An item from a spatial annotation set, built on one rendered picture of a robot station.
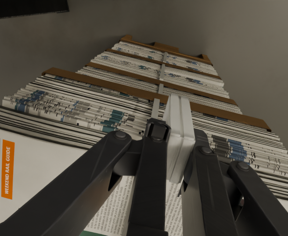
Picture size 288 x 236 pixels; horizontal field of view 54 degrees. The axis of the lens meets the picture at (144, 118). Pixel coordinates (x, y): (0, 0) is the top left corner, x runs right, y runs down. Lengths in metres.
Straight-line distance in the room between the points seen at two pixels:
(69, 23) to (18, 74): 0.37
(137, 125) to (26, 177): 0.14
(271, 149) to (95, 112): 0.24
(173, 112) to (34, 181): 0.20
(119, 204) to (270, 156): 0.21
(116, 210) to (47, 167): 0.09
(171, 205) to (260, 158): 0.14
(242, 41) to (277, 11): 0.17
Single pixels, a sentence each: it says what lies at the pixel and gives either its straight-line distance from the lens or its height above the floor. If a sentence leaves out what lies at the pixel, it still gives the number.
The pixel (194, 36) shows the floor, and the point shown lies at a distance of 1.32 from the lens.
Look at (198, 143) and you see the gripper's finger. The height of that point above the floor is 1.16.
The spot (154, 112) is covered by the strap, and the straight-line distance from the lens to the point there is 0.40.
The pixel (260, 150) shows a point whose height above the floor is 0.96.
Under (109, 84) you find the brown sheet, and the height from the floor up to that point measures 0.86.
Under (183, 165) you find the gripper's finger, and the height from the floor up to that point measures 1.17.
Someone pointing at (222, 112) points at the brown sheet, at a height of 0.85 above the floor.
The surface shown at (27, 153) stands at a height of 1.06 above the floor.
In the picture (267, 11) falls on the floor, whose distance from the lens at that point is 1.36.
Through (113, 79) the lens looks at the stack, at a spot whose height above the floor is 0.70.
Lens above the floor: 1.30
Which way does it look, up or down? 67 degrees down
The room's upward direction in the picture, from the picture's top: 166 degrees counter-clockwise
